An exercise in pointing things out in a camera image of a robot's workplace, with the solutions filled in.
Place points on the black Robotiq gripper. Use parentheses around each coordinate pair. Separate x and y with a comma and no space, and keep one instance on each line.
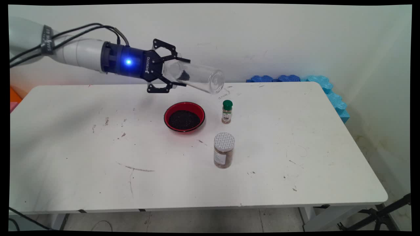
(141,64)

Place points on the black seeds heap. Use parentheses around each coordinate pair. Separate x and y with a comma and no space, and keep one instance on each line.
(183,120)
(184,76)

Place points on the clear glass cup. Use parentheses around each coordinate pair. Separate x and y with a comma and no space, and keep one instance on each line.
(203,77)

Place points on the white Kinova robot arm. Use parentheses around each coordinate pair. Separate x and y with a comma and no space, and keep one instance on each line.
(78,52)

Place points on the red bowl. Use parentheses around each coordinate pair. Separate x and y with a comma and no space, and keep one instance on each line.
(168,114)

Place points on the small green-capped spice bottle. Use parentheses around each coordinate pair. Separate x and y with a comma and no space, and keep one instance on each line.
(227,109)

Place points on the spice jar with white lid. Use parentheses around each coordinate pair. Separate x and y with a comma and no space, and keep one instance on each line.
(224,144)

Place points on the orange object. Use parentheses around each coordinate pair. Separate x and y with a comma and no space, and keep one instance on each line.
(14,95)

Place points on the pink object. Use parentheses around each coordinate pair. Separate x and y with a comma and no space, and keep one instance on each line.
(13,107)

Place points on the cyan foam piece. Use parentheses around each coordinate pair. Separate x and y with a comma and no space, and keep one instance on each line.
(318,82)
(344,116)
(336,101)

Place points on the white table leg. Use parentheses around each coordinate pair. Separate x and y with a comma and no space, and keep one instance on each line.
(58,221)

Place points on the black tripod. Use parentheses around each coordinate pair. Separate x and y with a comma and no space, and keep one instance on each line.
(380,214)

